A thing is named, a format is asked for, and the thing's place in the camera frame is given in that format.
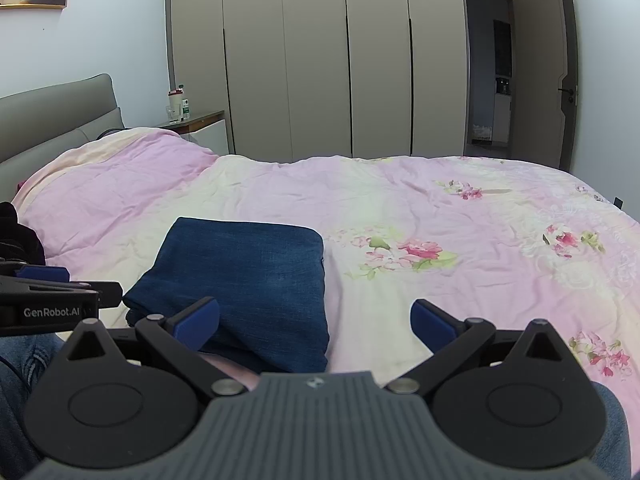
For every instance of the beige wardrobe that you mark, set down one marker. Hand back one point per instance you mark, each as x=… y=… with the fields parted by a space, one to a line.
x=315 y=60

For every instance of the white nightstand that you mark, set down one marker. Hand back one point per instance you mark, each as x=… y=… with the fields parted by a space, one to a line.
x=210 y=132

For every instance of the dark cloth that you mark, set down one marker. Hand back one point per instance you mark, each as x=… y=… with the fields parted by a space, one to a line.
x=20 y=235

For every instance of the person's left leg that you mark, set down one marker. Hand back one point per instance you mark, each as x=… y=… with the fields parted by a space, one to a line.
x=20 y=375

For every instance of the white bottle with red cap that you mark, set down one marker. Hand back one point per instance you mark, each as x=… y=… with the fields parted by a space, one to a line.
x=175 y=105

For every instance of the pink floral blanket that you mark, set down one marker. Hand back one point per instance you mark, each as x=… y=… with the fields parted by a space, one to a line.
x=400 y=200

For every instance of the green label bottle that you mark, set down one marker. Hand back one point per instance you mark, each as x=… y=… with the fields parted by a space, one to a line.
x=186 y=107

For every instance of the blue denim pants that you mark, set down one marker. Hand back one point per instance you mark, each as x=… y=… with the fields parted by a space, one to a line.
x=250 y=270

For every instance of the person's leg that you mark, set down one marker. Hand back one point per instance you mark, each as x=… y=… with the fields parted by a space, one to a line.
x=612 y=425
x=20 y=375

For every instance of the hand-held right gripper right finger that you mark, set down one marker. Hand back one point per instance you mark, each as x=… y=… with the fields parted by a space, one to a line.
x=429 y=322

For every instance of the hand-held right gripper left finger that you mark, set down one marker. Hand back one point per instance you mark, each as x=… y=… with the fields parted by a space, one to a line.
x=199 y=321

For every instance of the beige room door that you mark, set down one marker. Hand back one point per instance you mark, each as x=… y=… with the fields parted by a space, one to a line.
x=540 y=85

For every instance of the small black object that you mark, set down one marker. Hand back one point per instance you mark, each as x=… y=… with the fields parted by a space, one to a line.
x=618 y=202

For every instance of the person's right leg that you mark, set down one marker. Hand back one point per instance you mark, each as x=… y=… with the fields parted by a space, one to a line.
x=612 y=425

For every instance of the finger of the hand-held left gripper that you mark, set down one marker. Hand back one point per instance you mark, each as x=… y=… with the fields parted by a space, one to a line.
x=42 y=273
x=107 y=294

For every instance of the grey padded headboard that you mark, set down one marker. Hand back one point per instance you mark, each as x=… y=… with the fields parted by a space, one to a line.
x=50 y=120

